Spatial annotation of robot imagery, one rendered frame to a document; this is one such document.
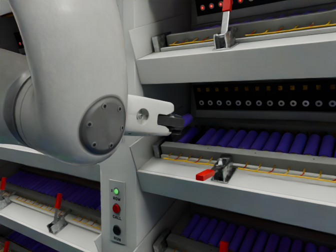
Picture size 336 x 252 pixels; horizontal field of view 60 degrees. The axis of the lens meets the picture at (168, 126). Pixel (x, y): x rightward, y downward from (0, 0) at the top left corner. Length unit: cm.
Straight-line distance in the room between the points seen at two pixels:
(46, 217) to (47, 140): 66
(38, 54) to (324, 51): 32
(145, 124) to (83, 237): 44
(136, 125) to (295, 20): 28
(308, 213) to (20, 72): 37
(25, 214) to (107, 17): 77
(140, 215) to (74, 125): 38
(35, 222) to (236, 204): 57
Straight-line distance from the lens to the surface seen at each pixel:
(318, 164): 45
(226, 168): 45
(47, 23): 20
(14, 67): 27
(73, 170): 69
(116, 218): 60
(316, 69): 41
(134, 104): 35
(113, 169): 58
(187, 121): 52
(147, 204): 58
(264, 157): 47
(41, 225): 85
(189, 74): 47
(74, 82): 20
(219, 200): 47
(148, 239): 61
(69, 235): 77
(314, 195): 43
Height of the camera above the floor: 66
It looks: 5 degrees down
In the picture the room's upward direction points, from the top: straight up
